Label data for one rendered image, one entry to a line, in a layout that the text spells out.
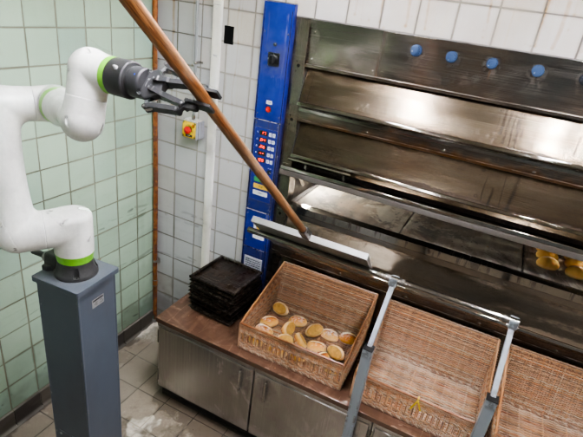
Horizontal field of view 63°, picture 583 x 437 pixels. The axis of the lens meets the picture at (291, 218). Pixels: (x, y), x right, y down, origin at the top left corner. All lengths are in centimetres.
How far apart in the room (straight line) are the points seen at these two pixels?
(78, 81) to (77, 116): 8
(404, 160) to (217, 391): 151
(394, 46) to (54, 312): 172
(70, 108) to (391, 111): 139
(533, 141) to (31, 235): 188
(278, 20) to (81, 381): 174
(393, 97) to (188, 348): 161
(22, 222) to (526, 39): 191
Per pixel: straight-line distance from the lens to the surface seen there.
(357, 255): 197
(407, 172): 226
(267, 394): 247
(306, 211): 250
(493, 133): 217
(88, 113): 131
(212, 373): 261
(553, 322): 247
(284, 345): 230
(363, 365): 204
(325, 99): 231
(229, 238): 283
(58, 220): 172
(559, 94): 216
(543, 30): 213
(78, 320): 184
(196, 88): 108
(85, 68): 130
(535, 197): 224
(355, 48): 227
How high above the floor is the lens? 219
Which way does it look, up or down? 25 degrees down
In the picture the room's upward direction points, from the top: 8 degrees clockwise
